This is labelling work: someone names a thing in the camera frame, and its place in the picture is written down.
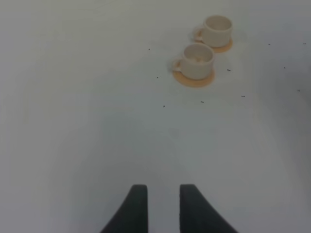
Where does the near orange coaster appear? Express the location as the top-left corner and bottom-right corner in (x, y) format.
(173, 70), (215, 88)

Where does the far orange coaster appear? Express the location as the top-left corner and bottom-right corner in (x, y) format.
(194, 37), (234, 53)

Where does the far white teacup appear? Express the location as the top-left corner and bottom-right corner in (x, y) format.
(193, 15), (233, 48)

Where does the white teacup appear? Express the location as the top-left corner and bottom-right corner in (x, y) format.
(193, 15), (233, 48)
(172, 43), (215, 80)

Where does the orange coaster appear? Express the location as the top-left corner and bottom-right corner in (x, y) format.
(194, 37), (234, 53)
(173, 70), (215, 88)

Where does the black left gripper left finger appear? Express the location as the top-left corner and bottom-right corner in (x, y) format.
(101, 184), (148, 233)

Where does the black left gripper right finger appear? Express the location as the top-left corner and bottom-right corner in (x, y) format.
(179, 184), (237, 233)

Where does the near white teacup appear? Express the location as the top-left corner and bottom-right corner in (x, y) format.
(172, 43), (215, 80)

